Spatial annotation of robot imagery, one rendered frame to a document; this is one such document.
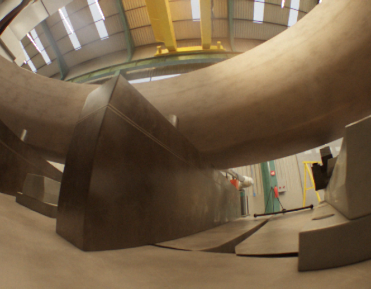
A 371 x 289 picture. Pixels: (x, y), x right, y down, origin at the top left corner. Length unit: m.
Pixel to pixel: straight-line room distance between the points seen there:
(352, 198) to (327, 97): 0.98
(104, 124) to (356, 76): 1.25
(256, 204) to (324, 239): 8.55
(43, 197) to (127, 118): 0.49
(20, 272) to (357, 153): 0.34
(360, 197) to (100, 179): 0.36
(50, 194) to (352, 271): 0.80
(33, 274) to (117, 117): 0.31
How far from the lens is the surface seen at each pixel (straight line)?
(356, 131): 0.21
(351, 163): 0.20
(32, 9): 4.57
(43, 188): 0.72
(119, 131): 0.34
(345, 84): 1.17
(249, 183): 2.69
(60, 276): 0.19
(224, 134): 1.16
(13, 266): 0.20
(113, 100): 0.35
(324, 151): 1.67
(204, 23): 11.98
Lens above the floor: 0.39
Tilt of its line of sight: 25 degrees up
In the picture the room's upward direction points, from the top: 1 degrees clockwise
